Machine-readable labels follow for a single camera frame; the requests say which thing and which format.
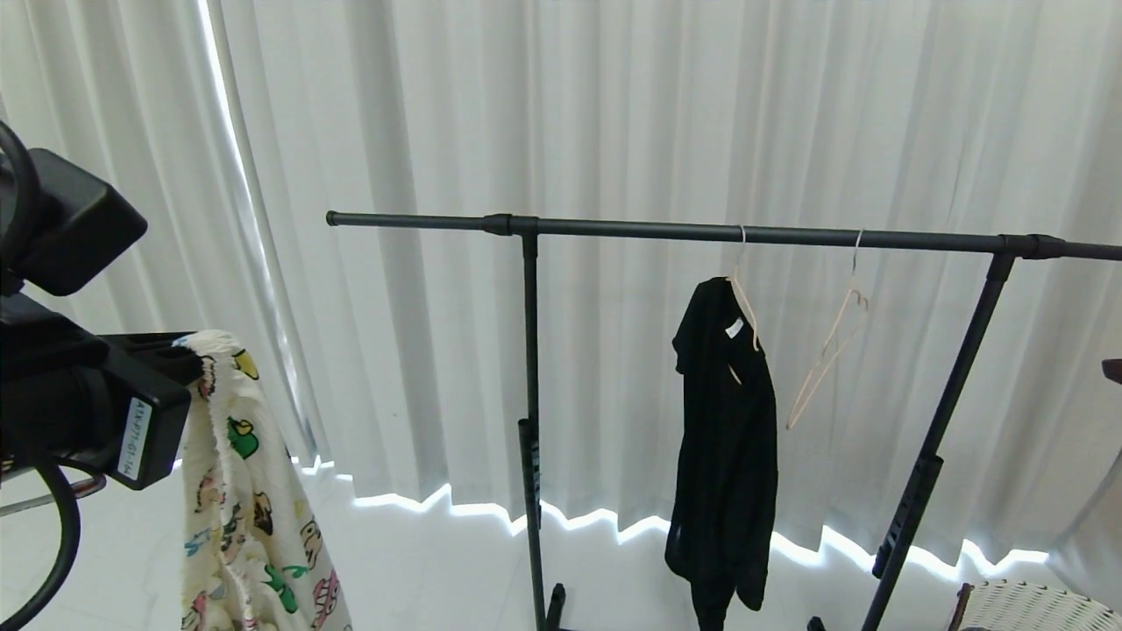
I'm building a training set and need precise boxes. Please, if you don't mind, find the cream printed garment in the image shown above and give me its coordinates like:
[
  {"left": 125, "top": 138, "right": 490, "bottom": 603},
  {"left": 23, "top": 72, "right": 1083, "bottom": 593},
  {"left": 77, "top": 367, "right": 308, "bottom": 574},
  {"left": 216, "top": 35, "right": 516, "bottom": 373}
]
[{"left": 178, "top": 330, "right": 352, "bottom": 631}]

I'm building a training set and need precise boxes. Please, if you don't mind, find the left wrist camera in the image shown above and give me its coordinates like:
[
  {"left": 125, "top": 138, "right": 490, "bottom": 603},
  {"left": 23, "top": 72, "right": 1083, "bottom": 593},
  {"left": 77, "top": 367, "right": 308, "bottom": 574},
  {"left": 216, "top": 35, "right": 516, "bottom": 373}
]
[{"left": 0, "top": 147, "right": 149, "bottom": 297}]

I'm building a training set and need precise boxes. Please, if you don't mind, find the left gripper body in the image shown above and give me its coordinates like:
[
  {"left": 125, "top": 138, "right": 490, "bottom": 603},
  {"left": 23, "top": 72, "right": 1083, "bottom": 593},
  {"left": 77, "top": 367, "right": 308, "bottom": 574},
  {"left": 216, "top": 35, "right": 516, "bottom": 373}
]
[{"left": 13, "top": 294, "right": 194, "bottom": 491}]

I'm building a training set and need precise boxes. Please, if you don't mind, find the black short-sleeved shirt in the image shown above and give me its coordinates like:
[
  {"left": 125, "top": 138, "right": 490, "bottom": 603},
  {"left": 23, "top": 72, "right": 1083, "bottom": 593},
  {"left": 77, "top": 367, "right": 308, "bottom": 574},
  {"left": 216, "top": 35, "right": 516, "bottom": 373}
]
[{"left": 664, "top": 276, "right": 779, "bottom": 631}]

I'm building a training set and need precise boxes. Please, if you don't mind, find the white curtain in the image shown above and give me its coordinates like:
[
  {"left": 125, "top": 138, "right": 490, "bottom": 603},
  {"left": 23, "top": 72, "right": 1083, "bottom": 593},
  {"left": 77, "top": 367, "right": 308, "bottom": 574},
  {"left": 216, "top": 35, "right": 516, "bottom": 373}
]
[{"left": 0, "top": 0, "right": 1122, "bottom": 584}]

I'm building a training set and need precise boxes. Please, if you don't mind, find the pink clothes hanger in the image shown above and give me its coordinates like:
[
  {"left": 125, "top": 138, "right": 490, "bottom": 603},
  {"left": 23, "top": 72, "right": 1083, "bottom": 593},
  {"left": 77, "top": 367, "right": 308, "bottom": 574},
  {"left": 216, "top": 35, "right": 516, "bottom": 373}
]
[
  {"left": 724, "top": 226, "right": 763, "bottom": 386},
  {"left": 786, "top": 230, "right": 871, "bottom": 431}
]

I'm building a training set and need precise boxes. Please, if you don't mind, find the black clothes rack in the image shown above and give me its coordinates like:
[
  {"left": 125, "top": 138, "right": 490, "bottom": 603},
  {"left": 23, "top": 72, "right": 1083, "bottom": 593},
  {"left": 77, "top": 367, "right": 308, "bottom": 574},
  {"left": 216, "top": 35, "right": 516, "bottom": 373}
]
[{"left": 326, "top": 210, "right": 1122, "bottom": 631}]

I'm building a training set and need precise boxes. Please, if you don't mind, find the white laundry basket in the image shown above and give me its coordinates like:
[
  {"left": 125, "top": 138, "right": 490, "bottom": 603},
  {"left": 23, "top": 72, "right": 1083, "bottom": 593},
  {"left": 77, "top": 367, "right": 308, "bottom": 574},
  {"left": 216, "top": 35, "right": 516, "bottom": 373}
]
[{"left": 947, "top": 580, "right": 1122, "bottom": 631}]

